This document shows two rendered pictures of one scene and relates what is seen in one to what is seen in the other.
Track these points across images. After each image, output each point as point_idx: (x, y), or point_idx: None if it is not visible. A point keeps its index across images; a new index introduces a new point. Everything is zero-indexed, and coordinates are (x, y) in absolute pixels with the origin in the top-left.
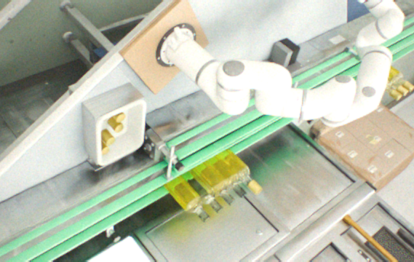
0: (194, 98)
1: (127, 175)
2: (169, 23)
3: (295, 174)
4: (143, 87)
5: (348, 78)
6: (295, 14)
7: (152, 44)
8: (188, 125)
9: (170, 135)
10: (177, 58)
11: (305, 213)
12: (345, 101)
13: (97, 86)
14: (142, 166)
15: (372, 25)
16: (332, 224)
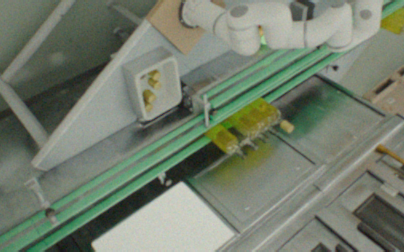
0: (223, 57)
1: (172, 127)
2: None
3: (327, 116)
4: (175, 50)
5: (342, 4)
6: None
7: (173, 9)
8: (219, 79)
9: (204, 88)
10: (196, 17)
11: (340, 147)
12: (342, 23)
13: (132, 50)
14: (184, 119)
15: None
16: (366, 153)
